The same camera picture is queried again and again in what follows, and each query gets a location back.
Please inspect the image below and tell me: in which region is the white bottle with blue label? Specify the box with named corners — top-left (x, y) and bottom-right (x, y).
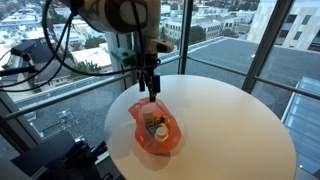
top-left (147, 123), bottom-right (170, 144)

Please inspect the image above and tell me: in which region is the orange plastic bag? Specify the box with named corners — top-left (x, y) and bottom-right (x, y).
top-left (128, 96), bottom-right (183, 155)

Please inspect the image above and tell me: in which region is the dark slanted window mullion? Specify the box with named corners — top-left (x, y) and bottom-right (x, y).
top-left (241, 0), bottom-right (295, 94)

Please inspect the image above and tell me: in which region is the black camera on stand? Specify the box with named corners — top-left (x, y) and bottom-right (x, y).
top-left (0, 39), bottom-right (38, 78)

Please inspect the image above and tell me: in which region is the black equipment base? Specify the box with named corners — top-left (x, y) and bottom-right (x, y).
top-left (10, 130), bottom-right (108, 180)

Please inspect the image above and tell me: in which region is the grey metal window railing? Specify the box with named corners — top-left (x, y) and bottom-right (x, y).
top-left (3, 54), bottom-right (320, 121)

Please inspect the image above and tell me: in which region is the black looping cable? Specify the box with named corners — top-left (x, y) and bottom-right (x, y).
top-left (0, 11), bottom-right (75, 93)
top-left (41, 0), bottom-right (145, 78)

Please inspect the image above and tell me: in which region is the yellow and black packet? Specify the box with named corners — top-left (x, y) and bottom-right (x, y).
top-left (153, 114), bottom-right (171, 127)

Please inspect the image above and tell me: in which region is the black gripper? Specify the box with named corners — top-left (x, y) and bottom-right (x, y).
top-left (137, 53), bottom-right (161, 103)

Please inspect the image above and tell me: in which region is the green plastic mount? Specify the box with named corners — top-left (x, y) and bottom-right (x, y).
top-left (110, 47), bottom-right (138, 67)

